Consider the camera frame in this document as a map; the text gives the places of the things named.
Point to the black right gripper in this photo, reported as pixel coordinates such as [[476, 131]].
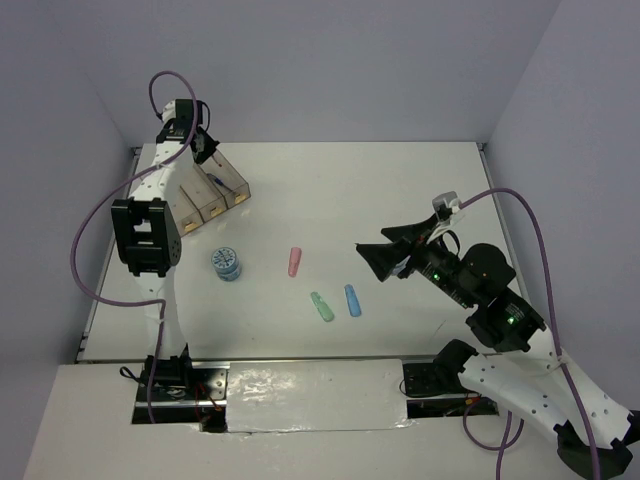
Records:
[[380, 256]]

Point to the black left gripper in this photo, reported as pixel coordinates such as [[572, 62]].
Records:
[[211, 146]]

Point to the blue gel pen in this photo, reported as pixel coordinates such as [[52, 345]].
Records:
[[218, 182]]

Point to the blue correction tape case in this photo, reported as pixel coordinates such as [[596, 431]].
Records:
[[352, 301]]

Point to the green correction tape case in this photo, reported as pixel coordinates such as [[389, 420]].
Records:
[[322, 307]]

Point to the blue ink jar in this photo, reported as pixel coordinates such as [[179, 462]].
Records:
[[226, 264], [398, 269]]

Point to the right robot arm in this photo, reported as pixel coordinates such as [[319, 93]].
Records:
[[592, 433]]

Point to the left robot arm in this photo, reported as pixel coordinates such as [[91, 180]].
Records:
[[147, 238]]

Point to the clear three-compartment organizer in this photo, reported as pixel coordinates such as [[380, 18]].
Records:
[[199, 200]]

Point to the silver tape sheet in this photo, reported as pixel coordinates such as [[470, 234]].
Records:
[[315, 396]]

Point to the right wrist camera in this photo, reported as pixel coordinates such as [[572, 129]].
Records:
[[448, 212]]

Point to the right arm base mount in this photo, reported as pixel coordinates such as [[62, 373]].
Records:
[[432, 388]]

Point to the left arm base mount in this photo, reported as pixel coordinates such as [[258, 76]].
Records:
[[180, 391]]

